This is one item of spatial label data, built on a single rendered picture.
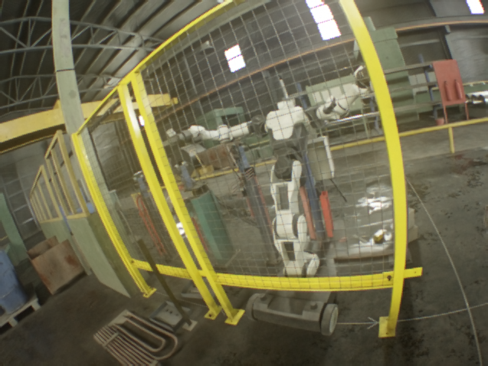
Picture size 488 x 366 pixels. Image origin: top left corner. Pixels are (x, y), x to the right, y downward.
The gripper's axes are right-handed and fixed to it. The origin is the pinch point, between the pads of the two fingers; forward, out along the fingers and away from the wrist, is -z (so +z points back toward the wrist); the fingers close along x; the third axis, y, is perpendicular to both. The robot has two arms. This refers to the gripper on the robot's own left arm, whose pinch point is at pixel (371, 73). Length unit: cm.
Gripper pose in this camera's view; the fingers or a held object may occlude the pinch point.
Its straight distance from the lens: 95.1
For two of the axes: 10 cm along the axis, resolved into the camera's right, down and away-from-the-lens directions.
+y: 3.1, 9.3, 2.2
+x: 8.4, -1.6, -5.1
